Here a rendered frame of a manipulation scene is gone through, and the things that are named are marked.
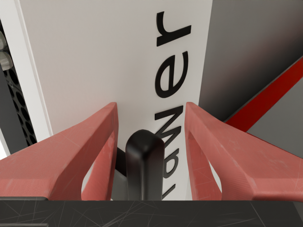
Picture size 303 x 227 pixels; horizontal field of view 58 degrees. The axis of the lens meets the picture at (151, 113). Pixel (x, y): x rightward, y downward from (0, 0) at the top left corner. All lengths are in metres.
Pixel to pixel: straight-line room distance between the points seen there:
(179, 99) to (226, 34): 0.19
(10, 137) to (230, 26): 0.27
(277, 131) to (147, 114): 0.25
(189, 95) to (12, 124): 0.11
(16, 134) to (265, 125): 0.30
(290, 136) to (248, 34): 0.15
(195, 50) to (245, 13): 0.22
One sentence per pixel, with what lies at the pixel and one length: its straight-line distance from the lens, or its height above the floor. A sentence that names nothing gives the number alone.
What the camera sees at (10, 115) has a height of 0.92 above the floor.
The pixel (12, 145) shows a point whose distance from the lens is 0.19.
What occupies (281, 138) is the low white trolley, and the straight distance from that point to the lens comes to 0.37.
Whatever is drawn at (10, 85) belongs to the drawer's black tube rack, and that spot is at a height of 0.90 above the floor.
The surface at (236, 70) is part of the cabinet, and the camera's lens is 0.42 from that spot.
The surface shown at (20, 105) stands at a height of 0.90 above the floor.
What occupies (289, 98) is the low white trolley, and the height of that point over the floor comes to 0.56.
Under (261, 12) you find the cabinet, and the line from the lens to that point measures 0.43.
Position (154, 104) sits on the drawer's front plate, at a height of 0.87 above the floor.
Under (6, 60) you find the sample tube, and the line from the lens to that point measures 0.21.
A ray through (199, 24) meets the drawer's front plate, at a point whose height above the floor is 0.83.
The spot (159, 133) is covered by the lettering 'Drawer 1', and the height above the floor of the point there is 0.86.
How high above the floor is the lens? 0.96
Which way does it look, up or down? 37 degrees down
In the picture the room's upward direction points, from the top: 122 degrees counter-clockwise
